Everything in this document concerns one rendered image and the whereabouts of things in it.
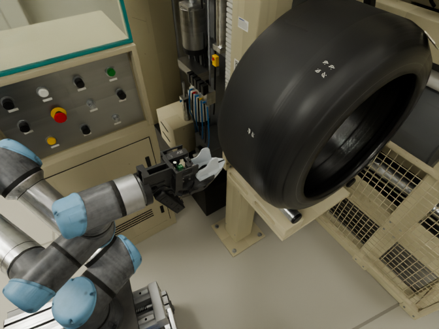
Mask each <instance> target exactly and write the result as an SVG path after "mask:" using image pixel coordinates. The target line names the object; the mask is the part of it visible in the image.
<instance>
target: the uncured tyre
mask: <svg viewBox="0 0 439 329"><path fill-rule="evenodd" d="M285 20H287V21H289V22H291V23H293V24H295V25H297V26H299V27H301V28H303V29H305V30H307V31H308V32H305V31H303V30H302V29H299V28H298V27H295V26H294V25H291V24H290V23H287V22H285ZM326 57H327V58H329V59H330V60H331V61H333V62H334V63H336V64H337V65H338V67H337V68H336V69H335V70H334V71H333V72H332V73H331V74H330V75H329V76H328V77H327V78H326V79H325V80H324V81H323V80H321V79H320V78H318V77H317V76H316V75H315V74H312V71H313V70H314V69H315V68H316V67H317V66H318V65H319V64H320V63H321V62H322V61H323V60H324V59H325V58H326ZM431 70H432V55H431V49H430V45H429V39H428V37H427V35H426V34H425V32H424V30H422V28H420V27H419V26H418V25H417V24H416V23H414V22H413V21H411V20H409V19H407V18H404V17H402V16H399V15H396V14H393V13H390V12H388V11H385V10H382V9H380V8H376V7H373V6H371V5H368V4H365V3H362V2H360V1H356V0H307V1H305V2H303V3H301V4H299V5H297V6H295V7H293V8H292V9H290V10H288V11H287V12H286V13H284V14H283V15H281V16H280V17H279V18H278V19H277V20H276V21H274V22H273V23H272V24H271V25H270V26H268V27H267V28H266V29H265V30H264V31H263V32H262V33H261V34H260V35H259V36H258V37H257V38H256V39H255V40H254V42H253V43H252V44H251V46H250V47H249V48H248V49H247V50H246V52H245V53H244V55H243V56H242V58H241V59H240V61H239V62H238V64H237V66H236V68H235V69H234V71H233V73H232V75H231V77H230V80H229V82H228V84H227V87H226V90H225V93H224V96H223V100H222V103H221V107H220V111H219V118H218V138H219V143H220V146H221V148H222V150H223V152H224V155H225V157H226V159H227V160H228V162H229V163H230V164H231V165H232V166H233V167H234V168H235V170H236V171H237V172H238V173H239V174H240V175H241V176H242V177H243V178H244V179H245V180H246V181H247V182H248V183H249V185H250V186H251V187H252V188H253V189H254V190H255V192H256V193H257V194H258V195H259V196H260V197H261V198H262V199H263V200H264V201H266V202H268V203H269V204H271V205H272V206H274V207H276V208H280V209H292V210H301V209H305V208H309V207H311V206H313V205H316V204H318V203H319V202H321V201H323V200H325V199H326V198H328V197H330V196H331V195H333V194H334V193H335V192H337V191H338V190H339V189H341V188H342V187H343V186H345V184H347V183H348V182H349V181H351V180H352V179H353V178H354V177H355V176H356V175H358V173H360V171H362V170H363V169H364V168H365V167H366V166H367V165H368V164H369V163H370V162H371V161H372V160H373V159H374V158H375V156H377V154H379V152H380V151H381V150H382V149H383V148H384V147H385V146H386V145H387V143H388V142H389V141H390V140H391V139H392V137H393V136H394V135H395V134H396V132H397V131H398V130H399V129H400V127H401V126H402V124H403V123H404V122H405V121H406V119H407V118H408V116H409V115H410V113H411V112H412V110H413V109H414V107H415V105H416V104H417V102H418V100H419V98H420V96H421V95H422V93H423V91H424V89H425V87H426V85H427V82H428V80H429V77H430V74H431ZM248 125H249V126H250V127H251V128H253V129H254V130H255V131H256V132H257V133H256V135H255V138H254V140H252V139H251V138H250V137H249V136H248V135H247V134H246V131H247V128H248Z"/></svg>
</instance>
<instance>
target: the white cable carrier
mask: <svg viewBox="0 0 439 329"><path fill-rule="evenodd" d="M227 1H228V2H227V6H228V7H227V14H226V16H227V18H226V22H228V23H226V26H227V28H226V36H227V37H226V55H225V58H226V59H225V62H226V64H225V66H226V68H225V70H226V71H225V77H226V79H225V81H226V83H225V85H226V86H225V89H226V87H227V84H228V82H229V80H230V72H231V32H232V11H233V0H227Z"/></svg>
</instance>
